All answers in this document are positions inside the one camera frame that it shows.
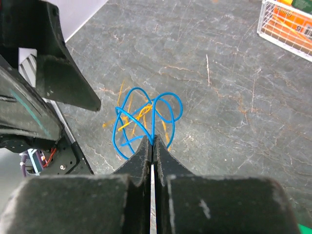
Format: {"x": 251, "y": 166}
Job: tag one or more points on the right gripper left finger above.
{"x": 118, "y": 203}

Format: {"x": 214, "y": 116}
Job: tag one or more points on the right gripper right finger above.
{"x": 217, "y": 204}

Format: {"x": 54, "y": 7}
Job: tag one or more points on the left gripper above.
{"x": 35, "y": 24}

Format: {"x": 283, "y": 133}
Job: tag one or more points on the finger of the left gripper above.
{"x": 22, "y": 111}

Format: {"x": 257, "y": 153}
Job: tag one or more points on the front green bin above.
{"x": 304, "y": 230}

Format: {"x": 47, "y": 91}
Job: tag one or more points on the sponge box in rack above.
{"x": 294, "y": 20}

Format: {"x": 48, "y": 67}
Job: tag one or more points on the white wire shelf rack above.
{"x": 271, "y": 28}

